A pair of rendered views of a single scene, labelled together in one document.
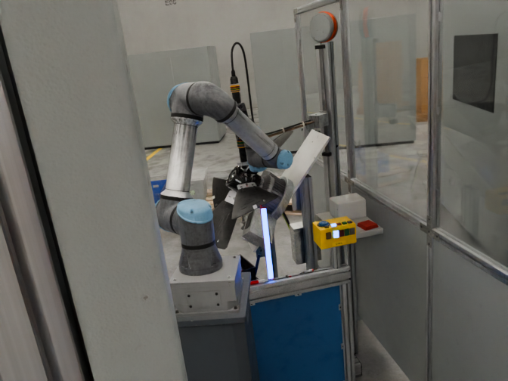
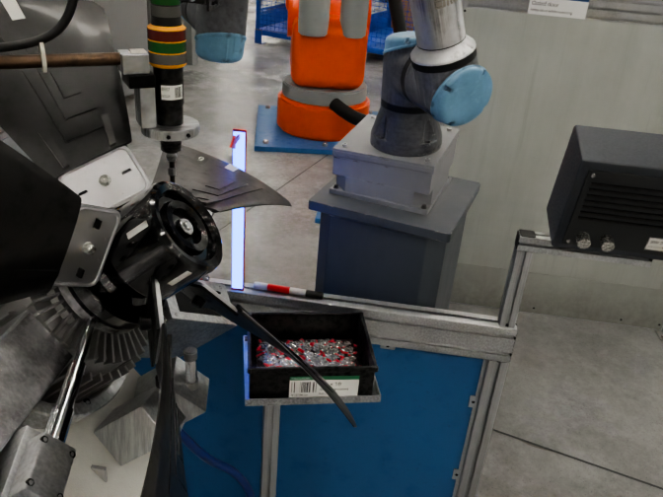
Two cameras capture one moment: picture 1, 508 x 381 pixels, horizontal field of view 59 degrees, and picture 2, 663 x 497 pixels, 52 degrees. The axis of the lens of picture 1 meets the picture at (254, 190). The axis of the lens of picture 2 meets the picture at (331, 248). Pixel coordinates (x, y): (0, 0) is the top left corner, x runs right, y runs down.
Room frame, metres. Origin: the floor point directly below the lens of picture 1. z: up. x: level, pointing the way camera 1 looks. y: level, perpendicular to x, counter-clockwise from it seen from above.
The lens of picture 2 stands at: (2.78, 0.44, 1.58)
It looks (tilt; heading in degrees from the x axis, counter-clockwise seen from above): 28 degrees down; 195
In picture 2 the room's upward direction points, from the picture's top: 5 degrees clockwise
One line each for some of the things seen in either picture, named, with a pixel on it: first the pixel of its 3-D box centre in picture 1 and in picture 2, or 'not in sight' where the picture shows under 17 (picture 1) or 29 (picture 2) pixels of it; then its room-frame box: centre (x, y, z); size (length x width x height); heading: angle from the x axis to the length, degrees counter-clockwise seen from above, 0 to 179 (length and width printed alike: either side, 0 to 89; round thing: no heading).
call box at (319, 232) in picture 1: (334, 233); not in sight; (1.78, -0.32, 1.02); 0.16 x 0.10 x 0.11; 100
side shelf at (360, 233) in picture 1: (347, 223); not in sight; (2.29, -0.49, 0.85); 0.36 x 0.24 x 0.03; 10
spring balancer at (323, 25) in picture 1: (323, 27); not in sight; (2.59, -0.48, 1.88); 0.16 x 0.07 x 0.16; 45
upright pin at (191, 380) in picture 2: not in sight; (190, 368); (2.11, 0.07, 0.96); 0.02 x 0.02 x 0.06
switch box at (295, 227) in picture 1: (305, 241); not in sight; (2.36, -0.26, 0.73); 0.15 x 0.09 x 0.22; 100
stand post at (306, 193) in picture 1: (312, 273); not in sight; (2.27, -0.27, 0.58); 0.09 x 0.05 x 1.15; 10
